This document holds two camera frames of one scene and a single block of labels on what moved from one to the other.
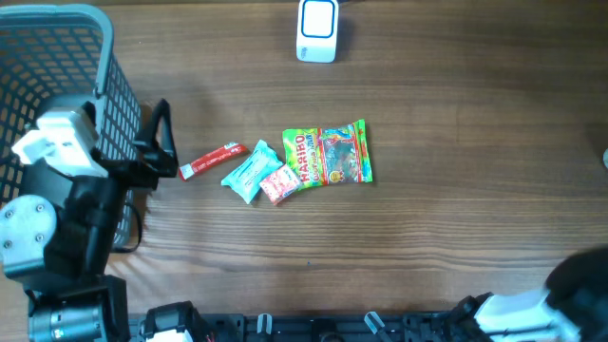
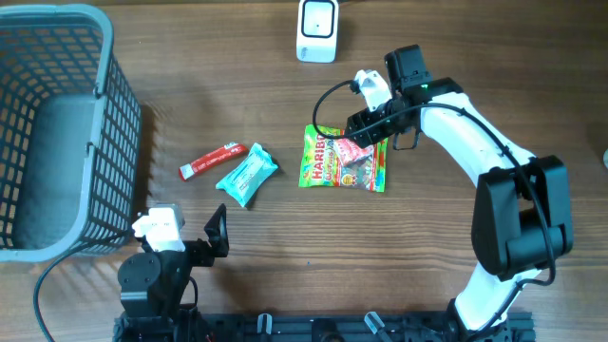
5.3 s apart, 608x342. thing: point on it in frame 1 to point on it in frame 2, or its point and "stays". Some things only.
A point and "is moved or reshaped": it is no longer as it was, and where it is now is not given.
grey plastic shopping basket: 47,51 stays
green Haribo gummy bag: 331,154 is moved or reshaped
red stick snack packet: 230,150 stays
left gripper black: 163,156 to 215,231
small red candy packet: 280,184 to 350,152
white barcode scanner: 317,30 stays
